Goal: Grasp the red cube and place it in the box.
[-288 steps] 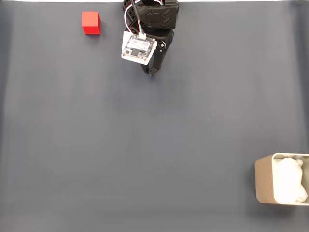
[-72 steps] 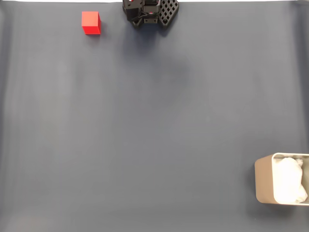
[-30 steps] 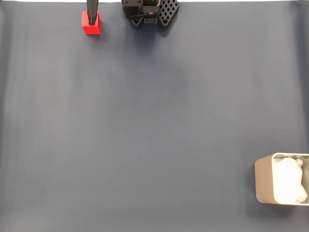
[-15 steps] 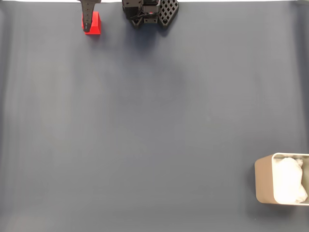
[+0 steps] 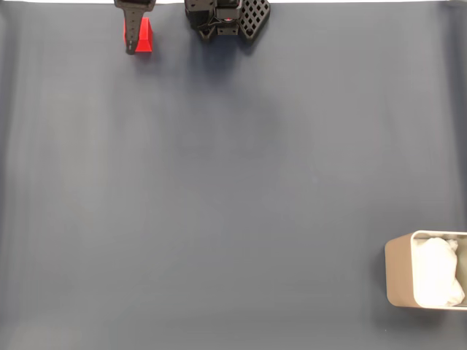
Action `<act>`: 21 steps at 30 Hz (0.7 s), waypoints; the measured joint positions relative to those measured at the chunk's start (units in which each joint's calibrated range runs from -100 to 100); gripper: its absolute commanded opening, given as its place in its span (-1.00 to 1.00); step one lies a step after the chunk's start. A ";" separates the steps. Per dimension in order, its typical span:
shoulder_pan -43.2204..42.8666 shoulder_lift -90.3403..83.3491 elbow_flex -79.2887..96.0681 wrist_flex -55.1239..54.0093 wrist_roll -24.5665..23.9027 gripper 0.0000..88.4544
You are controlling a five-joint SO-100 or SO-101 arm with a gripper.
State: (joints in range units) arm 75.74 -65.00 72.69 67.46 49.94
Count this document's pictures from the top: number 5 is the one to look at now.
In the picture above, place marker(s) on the beige open-top box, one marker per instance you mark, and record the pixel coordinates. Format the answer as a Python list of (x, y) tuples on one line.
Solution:
[(398, 273)]

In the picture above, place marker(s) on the red cube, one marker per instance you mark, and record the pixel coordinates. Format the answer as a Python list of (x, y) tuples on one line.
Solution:
[(146, 36)]

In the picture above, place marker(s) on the dark grey table mat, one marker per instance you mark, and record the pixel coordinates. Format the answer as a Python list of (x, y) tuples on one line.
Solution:
[(182, 218)]

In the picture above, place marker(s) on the white crumpled cloth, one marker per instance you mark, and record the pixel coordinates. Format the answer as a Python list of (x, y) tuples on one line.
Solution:
[(436, 271)]

